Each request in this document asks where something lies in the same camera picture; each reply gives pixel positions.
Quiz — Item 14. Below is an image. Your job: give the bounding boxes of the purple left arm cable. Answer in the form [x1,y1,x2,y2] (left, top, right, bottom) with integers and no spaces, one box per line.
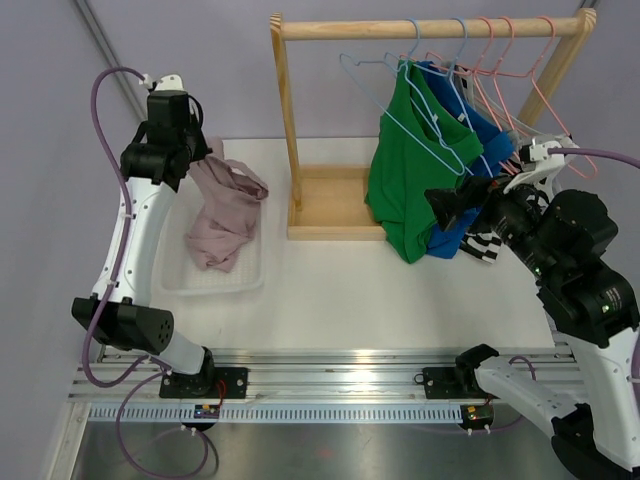
[81,67,211,475]

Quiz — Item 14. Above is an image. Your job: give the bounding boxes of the grey tank top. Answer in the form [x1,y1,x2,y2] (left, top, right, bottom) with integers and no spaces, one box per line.
[453,65,545,146]

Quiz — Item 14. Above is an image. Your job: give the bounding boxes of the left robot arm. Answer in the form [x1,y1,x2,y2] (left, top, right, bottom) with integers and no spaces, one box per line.
[71,89,216,398]

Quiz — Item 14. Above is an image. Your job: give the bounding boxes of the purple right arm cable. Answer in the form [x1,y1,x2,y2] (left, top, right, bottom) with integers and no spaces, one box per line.
[508,147,640,436]

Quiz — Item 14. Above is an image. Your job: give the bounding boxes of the blue tank top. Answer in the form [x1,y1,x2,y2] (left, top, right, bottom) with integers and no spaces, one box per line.
[416,60,516,260]

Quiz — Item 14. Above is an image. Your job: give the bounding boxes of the black white striped top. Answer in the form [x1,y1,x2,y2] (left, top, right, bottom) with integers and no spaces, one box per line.
[453,66,584,265]

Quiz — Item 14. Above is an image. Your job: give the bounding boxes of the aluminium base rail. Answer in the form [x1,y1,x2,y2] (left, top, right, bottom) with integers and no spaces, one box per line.
[67,341,586,404]

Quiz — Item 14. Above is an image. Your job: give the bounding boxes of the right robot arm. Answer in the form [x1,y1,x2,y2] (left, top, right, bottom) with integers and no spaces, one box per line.
[425,177,639,479]

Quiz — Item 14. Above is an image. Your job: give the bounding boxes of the green tank top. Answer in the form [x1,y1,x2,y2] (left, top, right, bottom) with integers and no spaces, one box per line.
[365,61,483,264]

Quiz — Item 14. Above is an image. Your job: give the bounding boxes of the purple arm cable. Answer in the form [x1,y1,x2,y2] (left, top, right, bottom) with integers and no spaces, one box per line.
[81,67,211,475]
[508,147,640,436]

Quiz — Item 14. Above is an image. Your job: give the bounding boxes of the pink tank top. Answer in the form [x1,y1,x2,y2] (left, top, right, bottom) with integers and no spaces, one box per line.
[185,136,269,273]

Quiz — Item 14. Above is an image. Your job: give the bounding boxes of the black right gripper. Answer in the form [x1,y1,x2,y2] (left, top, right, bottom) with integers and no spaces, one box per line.
[424,167,558,280]

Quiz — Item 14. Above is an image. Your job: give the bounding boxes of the wooden clothes rack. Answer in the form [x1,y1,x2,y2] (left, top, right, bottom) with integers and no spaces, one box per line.
[269,8,597,241]

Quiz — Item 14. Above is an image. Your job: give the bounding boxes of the white slotted cable duct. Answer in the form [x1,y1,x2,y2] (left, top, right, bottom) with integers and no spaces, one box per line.
[89,403,462,424]

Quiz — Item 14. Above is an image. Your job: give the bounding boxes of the clear plastic basket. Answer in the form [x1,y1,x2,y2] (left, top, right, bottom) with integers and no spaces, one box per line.
[152,178,265,297]

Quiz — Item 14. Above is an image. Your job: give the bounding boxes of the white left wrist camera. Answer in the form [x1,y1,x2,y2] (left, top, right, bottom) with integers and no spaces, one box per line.
[139,73,186,92]

